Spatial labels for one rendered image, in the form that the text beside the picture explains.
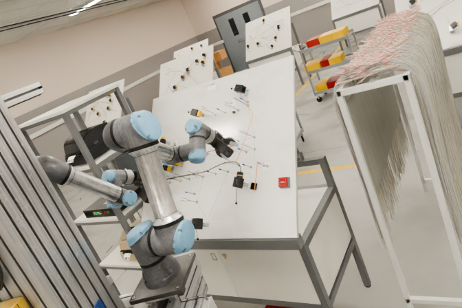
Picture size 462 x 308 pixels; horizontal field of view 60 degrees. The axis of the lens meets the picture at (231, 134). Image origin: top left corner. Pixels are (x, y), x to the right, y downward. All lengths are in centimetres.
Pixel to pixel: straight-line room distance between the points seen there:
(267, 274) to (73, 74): 942
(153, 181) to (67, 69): 978
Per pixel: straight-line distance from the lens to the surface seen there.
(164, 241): 149
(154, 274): 161
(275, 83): 235
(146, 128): 140
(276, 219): 213
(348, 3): 1099
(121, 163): 666
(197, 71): 666
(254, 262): 237
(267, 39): 932
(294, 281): 234
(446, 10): 476
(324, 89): 720
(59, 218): 147
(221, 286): 268
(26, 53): 1069
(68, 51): 1133
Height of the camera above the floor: 198
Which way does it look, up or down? 16 degrees down
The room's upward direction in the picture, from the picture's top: 23 degrees counter-clockwise
